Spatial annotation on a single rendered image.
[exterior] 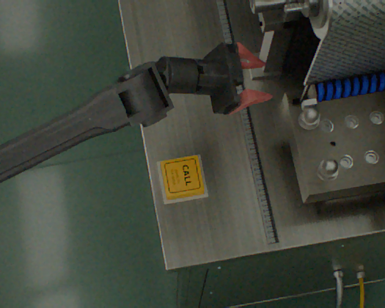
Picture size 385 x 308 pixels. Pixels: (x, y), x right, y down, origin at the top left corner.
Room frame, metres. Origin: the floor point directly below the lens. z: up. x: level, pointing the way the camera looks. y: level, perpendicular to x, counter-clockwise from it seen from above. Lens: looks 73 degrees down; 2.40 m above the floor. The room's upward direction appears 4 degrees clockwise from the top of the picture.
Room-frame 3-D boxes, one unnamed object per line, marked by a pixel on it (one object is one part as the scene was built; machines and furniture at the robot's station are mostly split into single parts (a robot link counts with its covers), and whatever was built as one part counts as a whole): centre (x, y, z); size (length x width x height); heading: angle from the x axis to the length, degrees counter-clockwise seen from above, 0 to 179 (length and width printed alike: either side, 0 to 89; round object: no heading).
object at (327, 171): (0.42, -0.23, 1.05); 0.04 x 0.04 x 0.04
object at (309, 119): (0.51, -0.20, 1.05); 0.04 x 0.04 x 0.04
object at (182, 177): (0.42, 0.01, 0.91); 0.07 x 0.07 x 0.02; 14
